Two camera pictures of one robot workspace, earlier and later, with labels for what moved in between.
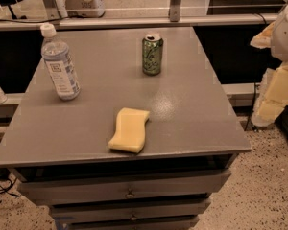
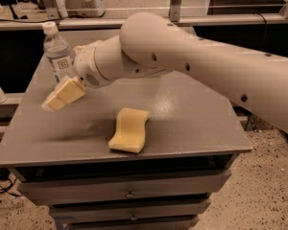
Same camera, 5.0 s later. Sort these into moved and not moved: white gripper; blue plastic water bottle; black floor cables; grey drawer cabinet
Moved: white gripper
Not moved: grey drawer cabinet; black floor cables; blue plastic water bottle
